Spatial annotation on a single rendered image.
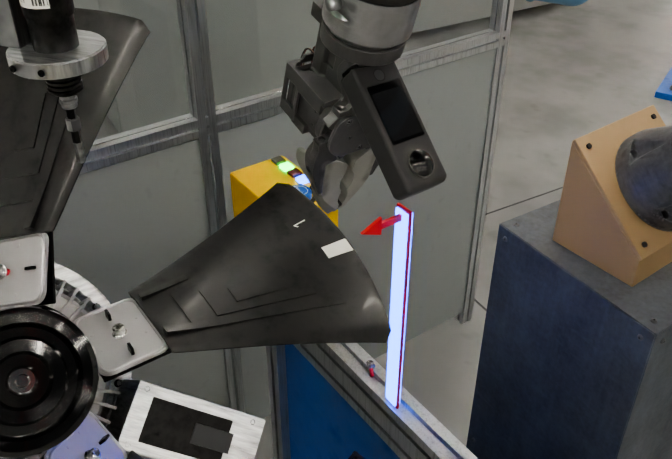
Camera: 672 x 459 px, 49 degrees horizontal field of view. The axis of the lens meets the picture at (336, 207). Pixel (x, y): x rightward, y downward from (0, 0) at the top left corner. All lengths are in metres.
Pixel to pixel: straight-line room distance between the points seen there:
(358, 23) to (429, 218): 1.54
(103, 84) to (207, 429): 0.38
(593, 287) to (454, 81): 0.95
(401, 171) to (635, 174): 0.55
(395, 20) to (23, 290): 0.39
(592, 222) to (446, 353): 1.34
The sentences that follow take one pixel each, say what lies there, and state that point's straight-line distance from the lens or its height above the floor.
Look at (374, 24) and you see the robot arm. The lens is 0.57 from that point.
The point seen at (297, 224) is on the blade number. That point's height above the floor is 1.20.
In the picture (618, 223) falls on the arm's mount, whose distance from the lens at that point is 1.09.
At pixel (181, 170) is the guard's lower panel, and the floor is 0.90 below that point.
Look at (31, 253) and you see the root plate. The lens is 0.70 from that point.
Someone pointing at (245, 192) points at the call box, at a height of 1.06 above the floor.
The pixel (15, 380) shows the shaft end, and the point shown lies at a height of 1.23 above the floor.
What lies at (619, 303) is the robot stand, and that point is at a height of 1.00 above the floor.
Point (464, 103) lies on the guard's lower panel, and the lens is 1.98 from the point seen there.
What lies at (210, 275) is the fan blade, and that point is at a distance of 0.76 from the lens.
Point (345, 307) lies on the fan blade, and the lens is 0.75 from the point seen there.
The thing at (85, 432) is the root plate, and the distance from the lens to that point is 0.74.
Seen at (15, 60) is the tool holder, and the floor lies 1.47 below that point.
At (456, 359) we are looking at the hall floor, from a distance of 2.38.
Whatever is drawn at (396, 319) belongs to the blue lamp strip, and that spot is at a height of 1.02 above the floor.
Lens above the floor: 1.66
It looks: 33 degrees down
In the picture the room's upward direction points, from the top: straight up
